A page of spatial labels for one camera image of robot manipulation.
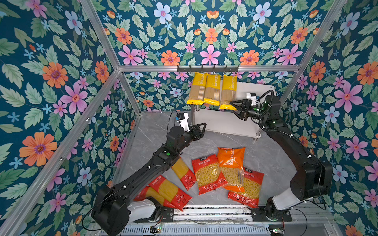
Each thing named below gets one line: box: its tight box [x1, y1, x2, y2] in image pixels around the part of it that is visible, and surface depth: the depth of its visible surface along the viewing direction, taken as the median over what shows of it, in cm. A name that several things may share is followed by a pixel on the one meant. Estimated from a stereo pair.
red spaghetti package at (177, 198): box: [148, 175, 193, 212], surface depth 79 cm
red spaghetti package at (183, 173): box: [171, 156, 197, 191], surface depth 87 cm
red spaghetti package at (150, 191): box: [133, 185, 177, 209], surface depth 79 cm
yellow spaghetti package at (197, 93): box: [186, 71, 208, 106], surface depth 82 cm
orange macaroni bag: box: [217, 147, 246, 193], surface depth 87 cm
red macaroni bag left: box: [191, 153, 229, 196], surface depth 84 cm
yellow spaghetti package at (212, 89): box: [203, 73, 222, 106], surface depth 82 cm
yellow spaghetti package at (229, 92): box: [219, 74, 237, 111], surface depth 82 cm
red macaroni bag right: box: [227, 166, 265, 209], surface depth 80 cm
